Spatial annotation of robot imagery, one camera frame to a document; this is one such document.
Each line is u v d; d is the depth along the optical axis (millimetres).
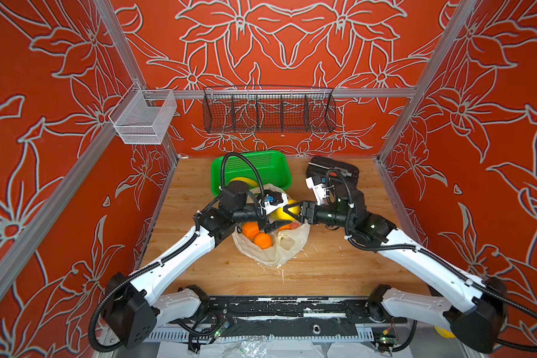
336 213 577
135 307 378
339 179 1018
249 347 670
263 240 854
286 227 665
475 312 373
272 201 567
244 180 1072
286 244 809
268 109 973
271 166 1137
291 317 727
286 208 645
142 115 924
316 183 629
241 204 577
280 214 649
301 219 601
